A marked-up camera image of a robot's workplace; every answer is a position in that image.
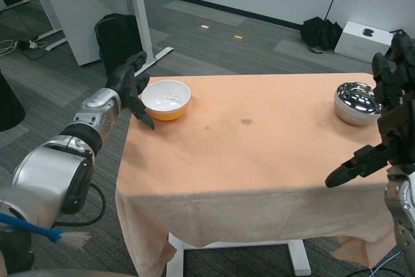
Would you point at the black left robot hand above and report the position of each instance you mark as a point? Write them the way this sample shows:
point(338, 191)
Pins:
point(124, 79)

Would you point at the silver robot chest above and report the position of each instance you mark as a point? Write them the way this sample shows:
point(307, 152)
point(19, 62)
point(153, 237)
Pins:
point(65, 273)

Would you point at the dark power strip with plugs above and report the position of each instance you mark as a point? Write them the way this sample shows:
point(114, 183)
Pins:
point(30, 44)

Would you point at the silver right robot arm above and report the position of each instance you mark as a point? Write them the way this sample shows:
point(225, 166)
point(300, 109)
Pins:
point(405, 209)

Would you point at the black trash bin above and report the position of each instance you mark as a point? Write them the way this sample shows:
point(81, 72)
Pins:
point(9, 105)

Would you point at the black backpack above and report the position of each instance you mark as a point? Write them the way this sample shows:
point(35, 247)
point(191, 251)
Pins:
point(116, 40)

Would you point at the white standing desk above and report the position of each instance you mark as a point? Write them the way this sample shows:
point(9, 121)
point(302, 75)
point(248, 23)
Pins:
point(137, 7)

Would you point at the white cardboard box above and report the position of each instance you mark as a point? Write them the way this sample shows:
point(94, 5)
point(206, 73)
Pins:
point(356, 41)

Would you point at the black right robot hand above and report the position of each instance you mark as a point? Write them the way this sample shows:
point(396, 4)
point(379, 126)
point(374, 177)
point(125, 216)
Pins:
point(398, 118)

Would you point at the orange tablecloth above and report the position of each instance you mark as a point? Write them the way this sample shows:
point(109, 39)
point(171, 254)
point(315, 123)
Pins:
point(243, 166)

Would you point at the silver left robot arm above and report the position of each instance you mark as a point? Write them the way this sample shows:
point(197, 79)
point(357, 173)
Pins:
point(52, 170)

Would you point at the white and orange plastic bowl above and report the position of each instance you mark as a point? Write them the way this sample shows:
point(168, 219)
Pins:
point(165, 93)

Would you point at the black folded umbrella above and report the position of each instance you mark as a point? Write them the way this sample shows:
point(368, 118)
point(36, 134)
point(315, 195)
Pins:
point(319, 32)

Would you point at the shiny steel bowl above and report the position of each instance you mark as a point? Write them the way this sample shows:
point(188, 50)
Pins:
point(353, 105)

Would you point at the brass floor socket plate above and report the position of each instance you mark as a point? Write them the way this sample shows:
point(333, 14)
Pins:
point(204, 27)
point(237, 36)

